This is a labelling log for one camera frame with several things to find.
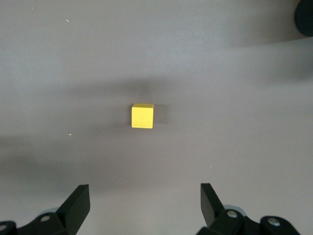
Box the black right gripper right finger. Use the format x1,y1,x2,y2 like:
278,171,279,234
197,183,301,235

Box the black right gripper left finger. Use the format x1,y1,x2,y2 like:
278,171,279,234
0,185,91,235

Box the yellow wooden block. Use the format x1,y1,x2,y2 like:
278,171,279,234
131,102,155,129

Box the brown paper table cover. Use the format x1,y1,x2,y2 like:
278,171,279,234
0,0,313,235

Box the black round object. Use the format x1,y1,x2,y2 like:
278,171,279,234
294,0,313,37

